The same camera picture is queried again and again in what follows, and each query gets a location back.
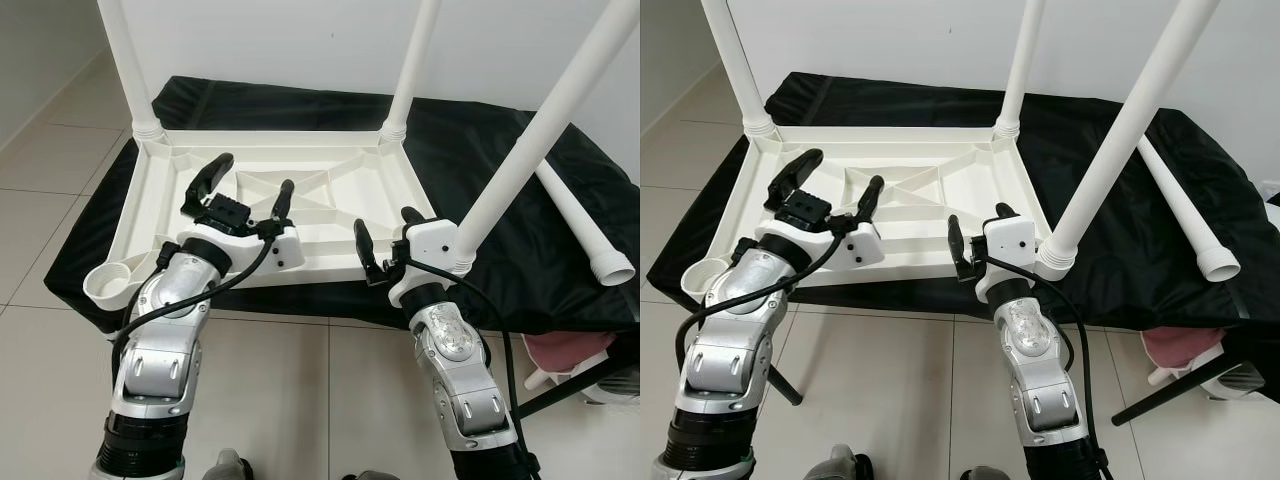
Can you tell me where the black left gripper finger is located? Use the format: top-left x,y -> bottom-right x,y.
856,175 -> 887,224
271,180 -> 299,228
182,151 -> 237,217
765,147 -> 825,212

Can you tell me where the white plastic children table top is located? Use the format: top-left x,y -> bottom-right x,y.
680,126 -> 1077,302
83,127 -> 472,307

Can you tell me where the white plastic table leg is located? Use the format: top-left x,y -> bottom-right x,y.
535,160 -> 638,289
992,0 -> 1047,140
699,0 -> 780,139
379,0 -> 442,142
1038,0 -> 1224,282
448,0 -> 641,277
1134,135 -> 1244,284
96,0 -> 167,142

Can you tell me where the black table cloth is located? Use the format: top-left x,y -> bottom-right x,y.
45,75 -> 641,337
648,71 -> 1280,333

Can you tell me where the grey robot left foot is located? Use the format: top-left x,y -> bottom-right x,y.
814,444 -> 877,480
204,447 -> 257,480

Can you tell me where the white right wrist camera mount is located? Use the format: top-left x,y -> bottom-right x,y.
974,214 -> 1039,302
387,217 -> 462,307

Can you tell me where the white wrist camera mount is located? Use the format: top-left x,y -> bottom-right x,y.
387,217 -> 462,307
754,214 -> 887,270
974,214 -> 1039,302
177,221 -> 305,272

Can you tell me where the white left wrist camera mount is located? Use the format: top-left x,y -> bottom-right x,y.
177,221 -> 305,272
754,214 -> 887,270

